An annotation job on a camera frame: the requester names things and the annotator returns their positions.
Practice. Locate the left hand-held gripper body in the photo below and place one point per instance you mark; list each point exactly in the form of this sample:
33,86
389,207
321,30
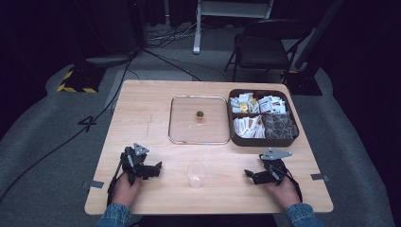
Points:
135,162

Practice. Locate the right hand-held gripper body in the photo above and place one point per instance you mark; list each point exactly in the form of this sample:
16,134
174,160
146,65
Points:
274,165

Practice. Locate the person's right hand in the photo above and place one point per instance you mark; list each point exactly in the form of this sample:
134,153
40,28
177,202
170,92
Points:
283,192

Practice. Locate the person's left hand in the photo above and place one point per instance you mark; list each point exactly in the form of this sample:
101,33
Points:
125,190

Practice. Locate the dark brown compartment box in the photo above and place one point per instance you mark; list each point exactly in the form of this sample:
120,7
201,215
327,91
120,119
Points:
261,142

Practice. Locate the pile of dark tea bags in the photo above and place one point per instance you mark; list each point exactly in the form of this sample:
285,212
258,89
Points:
279,126

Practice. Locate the clear plastic cup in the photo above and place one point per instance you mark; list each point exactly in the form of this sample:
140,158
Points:
196,176

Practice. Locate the grey tape piece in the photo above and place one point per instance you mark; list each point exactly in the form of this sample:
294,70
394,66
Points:
319,177
96,184

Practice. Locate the pile of white red-label packets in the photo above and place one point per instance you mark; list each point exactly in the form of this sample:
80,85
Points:
250,127

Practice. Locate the clear square lid gold knob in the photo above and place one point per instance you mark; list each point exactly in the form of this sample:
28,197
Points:
201,130

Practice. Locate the pile of white brown-label packets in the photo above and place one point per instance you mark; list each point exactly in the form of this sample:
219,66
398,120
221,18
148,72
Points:
271,104

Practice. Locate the person's dark lap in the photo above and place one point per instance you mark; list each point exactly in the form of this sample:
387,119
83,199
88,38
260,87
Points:
208,221

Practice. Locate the pile of white yellow packets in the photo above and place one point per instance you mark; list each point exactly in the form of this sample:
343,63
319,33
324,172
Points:
241,103

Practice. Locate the black stand base yellow stripes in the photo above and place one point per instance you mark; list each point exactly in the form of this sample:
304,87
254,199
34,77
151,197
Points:
82,80

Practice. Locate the black folding chair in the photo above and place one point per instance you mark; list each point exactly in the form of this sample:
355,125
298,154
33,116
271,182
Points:
261,47

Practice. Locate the white metal stand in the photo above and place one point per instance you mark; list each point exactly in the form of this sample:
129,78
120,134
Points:
197,34

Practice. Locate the black stand with slanted post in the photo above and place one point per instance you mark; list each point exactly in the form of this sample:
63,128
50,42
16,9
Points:
304,82

